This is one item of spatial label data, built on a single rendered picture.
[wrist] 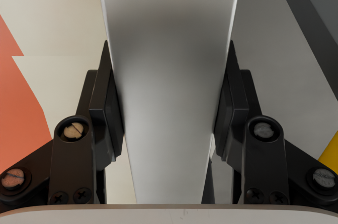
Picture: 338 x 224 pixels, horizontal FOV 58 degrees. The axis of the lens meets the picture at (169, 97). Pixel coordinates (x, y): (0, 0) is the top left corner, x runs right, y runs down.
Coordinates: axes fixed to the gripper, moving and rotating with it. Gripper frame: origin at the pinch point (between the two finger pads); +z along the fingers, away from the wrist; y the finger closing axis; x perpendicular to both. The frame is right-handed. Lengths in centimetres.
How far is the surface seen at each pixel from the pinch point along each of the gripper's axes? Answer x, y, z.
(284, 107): -113, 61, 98
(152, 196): -7.0, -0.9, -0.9
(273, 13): -56, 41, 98
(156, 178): -5.0, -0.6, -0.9
